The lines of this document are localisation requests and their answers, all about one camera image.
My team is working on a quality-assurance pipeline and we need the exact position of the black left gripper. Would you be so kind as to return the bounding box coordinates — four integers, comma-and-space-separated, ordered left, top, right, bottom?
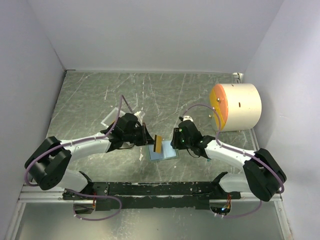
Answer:
123, 122, 156, 147

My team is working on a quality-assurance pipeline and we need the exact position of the gold credit card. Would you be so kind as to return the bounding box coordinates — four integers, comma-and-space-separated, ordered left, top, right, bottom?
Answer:
153, 135, 163, 154

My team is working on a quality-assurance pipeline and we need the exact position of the green card holder wallet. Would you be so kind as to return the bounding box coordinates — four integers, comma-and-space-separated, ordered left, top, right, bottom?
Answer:
146, 140, 178, 162

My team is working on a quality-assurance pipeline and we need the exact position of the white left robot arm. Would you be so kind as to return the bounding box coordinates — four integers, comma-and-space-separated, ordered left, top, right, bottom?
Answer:
24, 113, 155, 200

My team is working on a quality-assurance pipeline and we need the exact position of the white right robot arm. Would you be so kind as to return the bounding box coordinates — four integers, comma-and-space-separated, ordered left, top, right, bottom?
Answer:
170, 120, 287, 202

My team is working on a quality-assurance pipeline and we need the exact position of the white card tray box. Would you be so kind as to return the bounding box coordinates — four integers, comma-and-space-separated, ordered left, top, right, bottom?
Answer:
100, 107, 119, 128

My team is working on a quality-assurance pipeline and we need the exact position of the white cylinder with orange lid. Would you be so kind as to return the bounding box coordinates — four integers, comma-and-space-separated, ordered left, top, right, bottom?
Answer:
209, 83, 262, 132

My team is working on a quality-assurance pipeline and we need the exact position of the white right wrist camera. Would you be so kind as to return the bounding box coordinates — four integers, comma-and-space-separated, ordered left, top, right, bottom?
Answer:
178, 115, 194, 122

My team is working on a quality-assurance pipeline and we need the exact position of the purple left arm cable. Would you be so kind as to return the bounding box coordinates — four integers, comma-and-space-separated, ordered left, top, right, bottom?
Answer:
24, 94, 133, 221

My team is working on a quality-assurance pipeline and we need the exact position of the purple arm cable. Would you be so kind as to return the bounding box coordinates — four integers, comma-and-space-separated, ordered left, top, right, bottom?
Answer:
24, 94, 133, 221
178, 104, 286, 218

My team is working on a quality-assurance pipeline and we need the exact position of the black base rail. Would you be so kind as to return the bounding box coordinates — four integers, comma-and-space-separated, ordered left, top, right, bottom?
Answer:
62, 172, 241, 211

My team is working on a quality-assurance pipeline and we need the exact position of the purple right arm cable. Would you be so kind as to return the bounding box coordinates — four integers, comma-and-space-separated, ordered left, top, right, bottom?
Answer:
178, 104, 286, 218

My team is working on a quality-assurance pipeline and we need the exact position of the aluminium frame profile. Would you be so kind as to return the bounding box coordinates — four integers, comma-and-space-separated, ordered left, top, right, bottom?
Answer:
240, 192, 283, 202

